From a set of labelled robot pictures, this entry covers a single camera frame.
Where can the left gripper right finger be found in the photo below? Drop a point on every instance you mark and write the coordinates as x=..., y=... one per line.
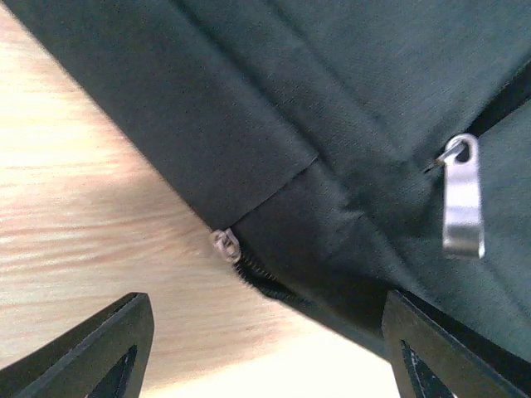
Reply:
x=433, y=355

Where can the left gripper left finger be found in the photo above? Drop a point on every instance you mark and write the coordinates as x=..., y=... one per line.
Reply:
x=105, y=356

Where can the black student backpack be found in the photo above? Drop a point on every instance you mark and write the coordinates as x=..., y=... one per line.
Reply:
x=351, y=147

